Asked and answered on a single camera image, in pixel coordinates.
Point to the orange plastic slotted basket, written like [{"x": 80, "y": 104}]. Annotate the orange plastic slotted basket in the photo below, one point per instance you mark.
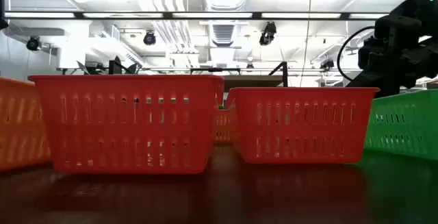
[
  {"x": 224, "y": 128},
  {"x": 20, "y": 124}
]

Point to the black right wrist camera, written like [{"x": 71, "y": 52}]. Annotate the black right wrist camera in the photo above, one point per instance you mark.
[{"x": 397, "y": 28}]

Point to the black horizontal bar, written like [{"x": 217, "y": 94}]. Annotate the black horizontal bar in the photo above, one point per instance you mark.
[{"x": 215, "y": 71}]

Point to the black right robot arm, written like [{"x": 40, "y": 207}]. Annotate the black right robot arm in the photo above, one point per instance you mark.
[{"x": 421, "y": 8}]

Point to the black ceiling spotlight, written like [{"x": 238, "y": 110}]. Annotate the black ceiling spotlight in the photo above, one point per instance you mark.
[
  {"x": 267, "y": 34},
  {"x": 327, "y": 64},
  {"x": 149, "y": 38},
  {"x": 33, "y": 43}
]

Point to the black shelf bracket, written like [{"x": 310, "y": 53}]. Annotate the black shelf bracket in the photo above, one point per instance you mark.
[{"x": 285, "y": 76}]

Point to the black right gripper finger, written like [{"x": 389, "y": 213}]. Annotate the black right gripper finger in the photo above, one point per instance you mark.
[{"x": 383, "y": 80}]

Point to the black aluminium rig frame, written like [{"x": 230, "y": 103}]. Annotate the black aluminium rig frame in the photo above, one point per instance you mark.
[{"x": 2, "y": 1}]

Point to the red plastic slotted basket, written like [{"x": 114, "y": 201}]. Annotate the red plastic slotted basket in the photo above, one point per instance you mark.
[
  {"x": 301, "y": 130},
  {"x": 130, "y": 129}
]

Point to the green plastic slotted basket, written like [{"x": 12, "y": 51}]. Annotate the green plastic slotted basket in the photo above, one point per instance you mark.
[{"x": 403, "y": 128}]

